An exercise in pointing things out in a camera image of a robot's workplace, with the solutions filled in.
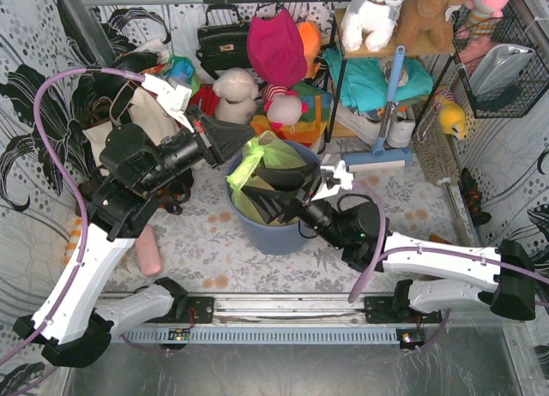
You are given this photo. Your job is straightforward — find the silver foil pouch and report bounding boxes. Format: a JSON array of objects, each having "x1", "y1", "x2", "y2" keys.
[{"x1": 469, "y1": 44, "x2": 536, "y2": 96}]

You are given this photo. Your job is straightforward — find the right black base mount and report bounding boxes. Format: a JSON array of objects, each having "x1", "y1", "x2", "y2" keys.
[{"x1": 364, "y1": 296, "x2": 443, "y2": 324}]

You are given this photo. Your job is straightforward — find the white plush sheep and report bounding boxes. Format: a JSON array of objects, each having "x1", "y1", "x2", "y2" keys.
[{"x1": 213, "y1": 68, "x2": 259, "y2": 124}]

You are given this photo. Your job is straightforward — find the pink plush toy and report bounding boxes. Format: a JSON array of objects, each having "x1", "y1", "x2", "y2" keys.
[{"x1": 465, "y1": 0, "x2": 510, "y2": 27}]

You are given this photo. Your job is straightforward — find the black leather handbag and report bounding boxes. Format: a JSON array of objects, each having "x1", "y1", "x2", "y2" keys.
[{"x1": 196, "y1": 3, "x2": 252, "y2": 80}]

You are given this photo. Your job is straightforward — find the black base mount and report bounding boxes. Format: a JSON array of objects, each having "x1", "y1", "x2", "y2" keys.
[
  {"x1": 171, "y1": 296, "x2": 214, "y2": 324},
  {"x1": 364, "y1": 296, "x2": 443, "y2": 324}
]

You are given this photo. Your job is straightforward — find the brown teddy bear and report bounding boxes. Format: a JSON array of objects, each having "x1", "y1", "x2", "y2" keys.
[{"x1": 396, "y1": 0, "x2": 468, "y2": 51}]

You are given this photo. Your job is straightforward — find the red cloth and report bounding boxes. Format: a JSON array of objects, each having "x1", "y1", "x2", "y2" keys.
[{"x1": 189, "y1": 85, "x2": 220, "y2": 117}]

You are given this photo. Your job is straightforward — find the green trash bag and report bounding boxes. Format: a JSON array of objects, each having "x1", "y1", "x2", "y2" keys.
[{"x1": 226, "y1": 130, "x2": 307, "y2": 225}]

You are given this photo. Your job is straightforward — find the blue floor squeegee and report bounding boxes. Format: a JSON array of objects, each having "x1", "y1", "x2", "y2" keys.
[{"x1": 341, "y1": 45, "x2": 411, "y2": 173}]

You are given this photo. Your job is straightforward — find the magenta fabric bag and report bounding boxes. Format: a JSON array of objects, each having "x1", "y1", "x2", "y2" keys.
[{"x1": 246, "y1": 8, "x2": 307, "y2": 87}]

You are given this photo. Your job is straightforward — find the aluminium front rail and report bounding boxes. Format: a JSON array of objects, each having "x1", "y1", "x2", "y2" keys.
[{"x1": 106, "y1": 291, "x2": 527, "y2": 328}]

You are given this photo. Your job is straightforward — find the orange checkered cloth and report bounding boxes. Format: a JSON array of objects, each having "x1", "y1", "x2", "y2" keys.
[{"x1": 63, "y1": 218, "x2": 82, "y2": 266}]

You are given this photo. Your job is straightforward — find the black hat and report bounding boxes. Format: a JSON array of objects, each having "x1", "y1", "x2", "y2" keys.
[{"x1": 93, "y1": 51, "x2": 159, "y2": 99}]

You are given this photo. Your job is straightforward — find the black wire basket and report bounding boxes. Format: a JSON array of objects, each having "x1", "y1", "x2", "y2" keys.
[{"x1": 453, "y1": 5, "x2": 548, "y2": 119}]

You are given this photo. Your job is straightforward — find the brown leather strap bag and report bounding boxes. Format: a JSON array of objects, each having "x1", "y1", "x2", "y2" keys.
[{"x1": 77, "y1": 171, "x2": 195, "y2": 215}]

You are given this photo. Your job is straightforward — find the pink white plush doll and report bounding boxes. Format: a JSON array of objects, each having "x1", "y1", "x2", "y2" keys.
[{"x1": 262, "y1": 84, "x2": 309, "y2": 130}]

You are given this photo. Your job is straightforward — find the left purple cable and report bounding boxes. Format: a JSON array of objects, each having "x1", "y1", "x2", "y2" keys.
[{"x1": 0, "y1": 67, "x2": 147, "y2": 396}]

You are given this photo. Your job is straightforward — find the pink glasses case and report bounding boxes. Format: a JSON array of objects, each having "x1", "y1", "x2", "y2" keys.
[{"x1": 135, "y1": 225, "x2": 163, "y2": 277}]

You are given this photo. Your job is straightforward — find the teal folded cloth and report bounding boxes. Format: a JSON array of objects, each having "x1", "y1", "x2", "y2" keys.
[{"x1": 339, "y1": 58, "x2": 433, "y2": 112}]

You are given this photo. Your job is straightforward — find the white sneakers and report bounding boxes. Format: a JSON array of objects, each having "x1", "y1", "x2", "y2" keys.
[{"x1": 335, "y1": 106, "x2": 415, "y2": 148}]

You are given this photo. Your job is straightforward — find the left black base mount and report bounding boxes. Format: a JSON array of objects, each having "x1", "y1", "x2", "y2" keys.
[{"x1": 171, "y1": 296, "x2": 214, "y2": 324}]

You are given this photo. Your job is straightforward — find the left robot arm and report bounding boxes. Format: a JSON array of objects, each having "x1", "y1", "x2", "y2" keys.
[{"x1": 14, "y1": 106, "x2": 255, "y2": 368}]

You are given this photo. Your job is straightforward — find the orange plush toy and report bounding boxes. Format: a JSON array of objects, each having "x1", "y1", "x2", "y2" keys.
[{"x1": 297, "y1": 21, "x2": 321, "y2": 69}]

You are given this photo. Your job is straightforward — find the yellow plush duck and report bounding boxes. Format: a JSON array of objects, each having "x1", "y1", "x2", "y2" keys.
[{"x1": 434, "y1": 89, "x2": 467, "y2": 140}]

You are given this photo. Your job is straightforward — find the blue trash bin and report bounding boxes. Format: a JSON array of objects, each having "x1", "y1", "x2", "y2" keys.
[{"x1": 225, "y1": 140, "x2": 320, "y2": 255}]

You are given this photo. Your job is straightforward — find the white plush dog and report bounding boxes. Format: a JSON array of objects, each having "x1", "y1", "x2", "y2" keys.
[{"x1": 341, "y1": 0, "x2": 405, "y2": 52}]

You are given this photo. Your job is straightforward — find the cream canvas tote bag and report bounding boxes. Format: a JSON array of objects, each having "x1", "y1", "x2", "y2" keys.
[{"x1": 84, "y1": 87, "x2": 179, "y2": 167}]

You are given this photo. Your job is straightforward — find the rainbow striped bag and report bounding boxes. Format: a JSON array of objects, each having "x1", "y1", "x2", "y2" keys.
[{"x1": 251, "y1": 82, "x2": 332, "y2": 147}]

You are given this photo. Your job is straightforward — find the colourful printed bag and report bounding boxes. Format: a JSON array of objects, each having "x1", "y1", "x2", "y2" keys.
[{"x1": 164, "y1": 56, "x2": 201, "y2": 95}]

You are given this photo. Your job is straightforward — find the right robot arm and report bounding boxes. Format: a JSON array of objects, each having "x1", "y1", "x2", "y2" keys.
[{"x1": 240, "y1": 162, "x2": 547, "y2": 321}]

